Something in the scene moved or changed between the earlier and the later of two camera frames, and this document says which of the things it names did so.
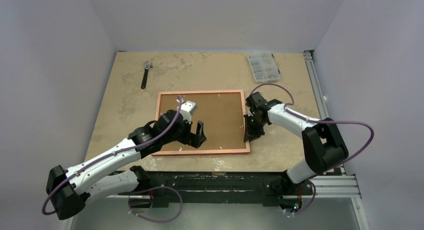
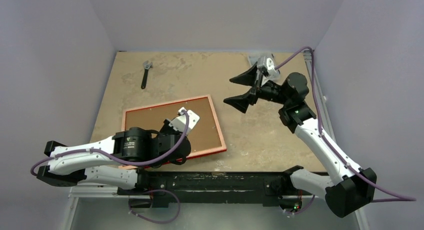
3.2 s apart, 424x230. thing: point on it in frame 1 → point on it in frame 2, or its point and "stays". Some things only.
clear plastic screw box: x=264 y=67 stays
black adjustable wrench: x=147 y=65 stays
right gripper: x=252 y=126 → x=257 y=88
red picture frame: x=204 y=151 → x=206 y=136
